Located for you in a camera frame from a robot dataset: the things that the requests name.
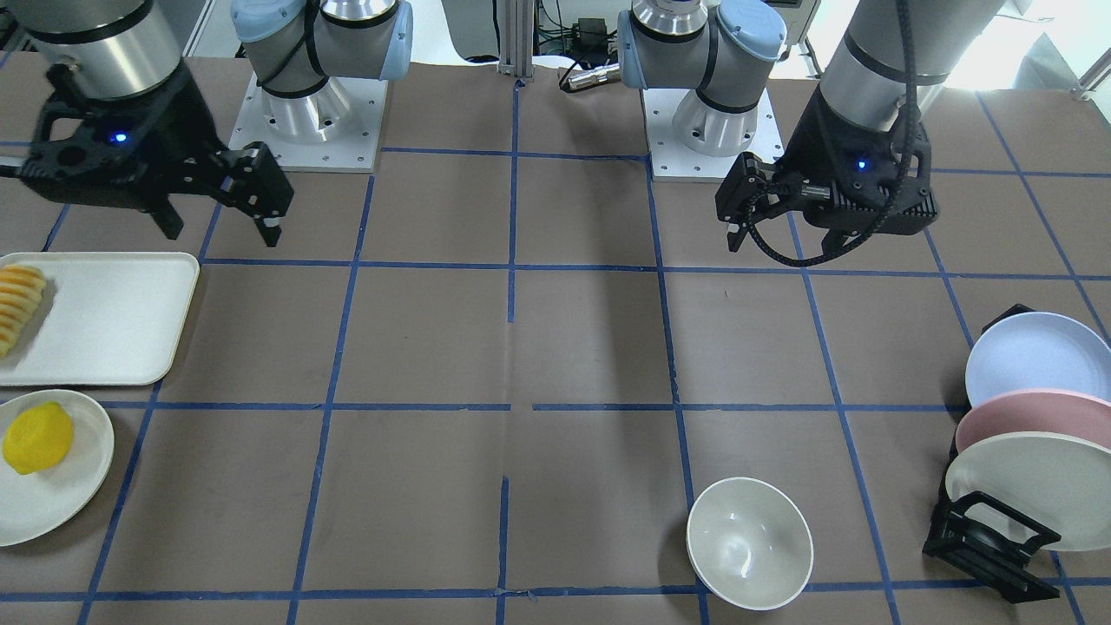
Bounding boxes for white rectangular tray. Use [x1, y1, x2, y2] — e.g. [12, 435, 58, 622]
[1, 252, 200, 387]

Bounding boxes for sliced yellow bread loaf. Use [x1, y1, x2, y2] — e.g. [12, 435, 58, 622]
[1, 264, 47, 359]

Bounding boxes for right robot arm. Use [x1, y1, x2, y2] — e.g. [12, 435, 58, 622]
[3, 1, 414, 246]

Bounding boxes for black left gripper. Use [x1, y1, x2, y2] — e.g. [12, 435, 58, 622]
[715, 91, 939, 258]

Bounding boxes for cream plate in rack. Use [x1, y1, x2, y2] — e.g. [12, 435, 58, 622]
[944, 431, 1110, 551]

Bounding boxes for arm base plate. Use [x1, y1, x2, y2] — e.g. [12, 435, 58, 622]
[227, 75, 391, 174]
[641, 89, 785, 183]

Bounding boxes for white ceramic bowl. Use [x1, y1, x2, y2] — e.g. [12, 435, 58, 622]
[684, 477, 815, 612]

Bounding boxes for black dish rack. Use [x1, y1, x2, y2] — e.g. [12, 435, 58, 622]
[922, 304, 1064, 602]

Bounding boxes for white round plate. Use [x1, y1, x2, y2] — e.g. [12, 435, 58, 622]
[1, 389, 116, 547]

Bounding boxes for pink plate in rack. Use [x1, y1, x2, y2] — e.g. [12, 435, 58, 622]
[955, 389, 1110, 452]

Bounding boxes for light blue plate in rack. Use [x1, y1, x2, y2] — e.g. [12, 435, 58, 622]
[964, 312, 1110, 406]

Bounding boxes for silver cylindrical connector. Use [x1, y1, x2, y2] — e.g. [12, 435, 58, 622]
[558, 61, 621, 94]

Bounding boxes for aluminium frame post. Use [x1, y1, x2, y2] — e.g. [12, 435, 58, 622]
[496, 0, 536, 82]

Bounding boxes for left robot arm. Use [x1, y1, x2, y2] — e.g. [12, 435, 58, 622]
[615, 1, 1001, 266]

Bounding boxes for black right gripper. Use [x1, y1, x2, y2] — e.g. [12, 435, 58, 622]
[17, 61, 294, 248]

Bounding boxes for yellow lemon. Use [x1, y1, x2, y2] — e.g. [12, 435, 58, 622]
[3, 401, 76, 476]

